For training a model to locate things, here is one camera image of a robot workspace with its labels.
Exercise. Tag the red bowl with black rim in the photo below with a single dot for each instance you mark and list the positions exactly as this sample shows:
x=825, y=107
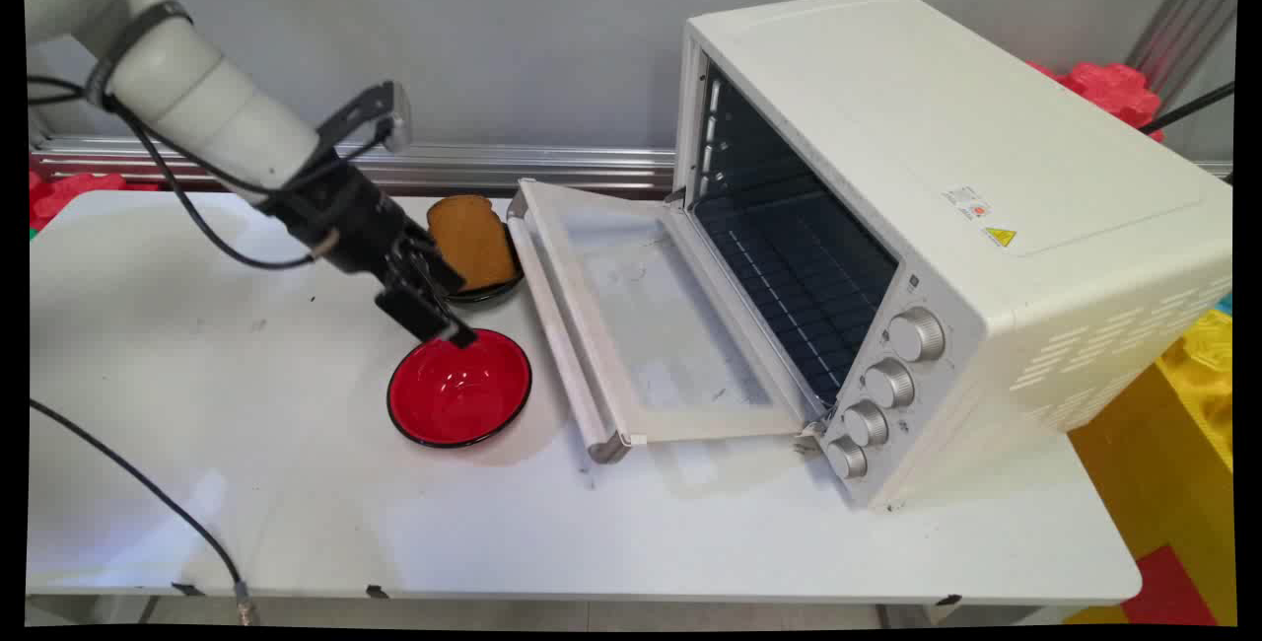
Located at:
x=458, y=392

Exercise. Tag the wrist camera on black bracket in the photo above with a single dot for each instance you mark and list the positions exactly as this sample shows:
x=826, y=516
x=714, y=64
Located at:
x=380, y=113

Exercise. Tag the silver oven knob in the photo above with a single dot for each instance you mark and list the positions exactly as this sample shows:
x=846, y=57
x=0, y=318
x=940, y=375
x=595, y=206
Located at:
x=847, y=458
x=916, y=334
x=866, y=423
x=889, y=384

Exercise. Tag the white toaster oven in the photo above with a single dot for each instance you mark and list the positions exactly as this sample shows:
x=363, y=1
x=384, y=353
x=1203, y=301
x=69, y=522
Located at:
x=946, y=217

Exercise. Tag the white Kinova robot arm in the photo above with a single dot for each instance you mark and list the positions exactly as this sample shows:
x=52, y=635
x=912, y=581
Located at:
x=187, y=94

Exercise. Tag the aluminium frame post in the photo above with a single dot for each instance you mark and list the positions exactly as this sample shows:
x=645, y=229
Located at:
x=1183, y=15

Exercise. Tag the red foam block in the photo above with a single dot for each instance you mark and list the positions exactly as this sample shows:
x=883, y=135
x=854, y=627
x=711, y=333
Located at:
x=1109, y=94

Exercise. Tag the yellow foam mat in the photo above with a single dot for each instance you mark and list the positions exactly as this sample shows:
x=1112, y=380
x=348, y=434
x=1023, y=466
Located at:
x=1173, y=454

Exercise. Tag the brown bread slice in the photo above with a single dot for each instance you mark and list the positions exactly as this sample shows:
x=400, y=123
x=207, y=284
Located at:
x=471, y=242

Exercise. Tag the glass oven door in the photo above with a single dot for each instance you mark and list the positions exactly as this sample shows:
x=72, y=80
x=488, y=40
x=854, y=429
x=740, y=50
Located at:
x=651, y=316

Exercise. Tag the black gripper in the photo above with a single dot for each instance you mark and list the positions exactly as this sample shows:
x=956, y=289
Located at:
x=350, y=217

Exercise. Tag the red foam mat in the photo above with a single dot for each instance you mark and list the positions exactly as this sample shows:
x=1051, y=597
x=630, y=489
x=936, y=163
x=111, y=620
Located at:
x=69, y=195

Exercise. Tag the black plate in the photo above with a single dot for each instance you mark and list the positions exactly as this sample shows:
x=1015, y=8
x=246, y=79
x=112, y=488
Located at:
x=491, y=292

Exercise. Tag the aluminium rail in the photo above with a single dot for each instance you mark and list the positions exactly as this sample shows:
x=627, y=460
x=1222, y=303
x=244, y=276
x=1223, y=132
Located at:
x=444, y=168

